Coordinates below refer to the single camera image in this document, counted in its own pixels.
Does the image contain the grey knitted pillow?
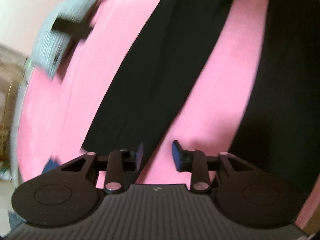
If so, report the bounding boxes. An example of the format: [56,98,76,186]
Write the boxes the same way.
[31,0,99,79]

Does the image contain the pink bed blanket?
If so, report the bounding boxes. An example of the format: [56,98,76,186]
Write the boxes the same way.
[16,0,320,230]

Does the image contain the black trousers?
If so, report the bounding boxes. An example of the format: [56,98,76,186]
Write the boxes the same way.
[82,0,319,195]

